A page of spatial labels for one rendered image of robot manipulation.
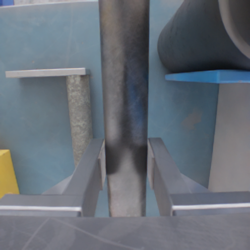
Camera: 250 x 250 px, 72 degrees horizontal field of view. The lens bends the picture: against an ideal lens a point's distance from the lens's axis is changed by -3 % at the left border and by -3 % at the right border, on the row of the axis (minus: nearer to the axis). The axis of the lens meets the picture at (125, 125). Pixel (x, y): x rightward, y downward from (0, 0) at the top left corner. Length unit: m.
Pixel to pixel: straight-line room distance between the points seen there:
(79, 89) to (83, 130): 0.05
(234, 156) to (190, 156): 0.07
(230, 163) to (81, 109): 0.21
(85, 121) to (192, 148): 0.17
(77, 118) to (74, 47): 0.10
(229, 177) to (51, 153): 0.26
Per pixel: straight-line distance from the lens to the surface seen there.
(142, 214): 0.17
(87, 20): 0.27
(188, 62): 0.18
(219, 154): 0.29
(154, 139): 0.15
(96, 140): 0.15
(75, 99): 0.24
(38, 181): 0.34
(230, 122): 0.26
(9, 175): 0.34
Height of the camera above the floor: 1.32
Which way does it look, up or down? 75 degrees down
